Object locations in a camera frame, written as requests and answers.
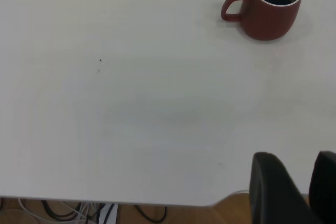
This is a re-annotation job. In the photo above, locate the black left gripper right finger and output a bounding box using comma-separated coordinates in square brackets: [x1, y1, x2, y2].
[309, 151, 336, 224]

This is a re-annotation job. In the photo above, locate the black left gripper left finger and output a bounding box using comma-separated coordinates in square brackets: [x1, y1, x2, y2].
[248, 152, 325, 224]

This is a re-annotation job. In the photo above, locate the red ceramic mug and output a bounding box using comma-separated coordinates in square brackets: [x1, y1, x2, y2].
[220, 0, 303, 41]

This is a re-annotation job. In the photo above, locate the white power strip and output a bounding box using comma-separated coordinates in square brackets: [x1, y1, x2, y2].
[98, 202, 118, 224]

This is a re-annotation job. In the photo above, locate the black cable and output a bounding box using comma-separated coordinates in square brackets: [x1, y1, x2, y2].
[134, 205, 168, 223]
[41, 199, 82, 220]

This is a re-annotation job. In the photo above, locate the white cable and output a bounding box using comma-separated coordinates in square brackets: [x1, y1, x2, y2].
[17, 198, 89, 222]

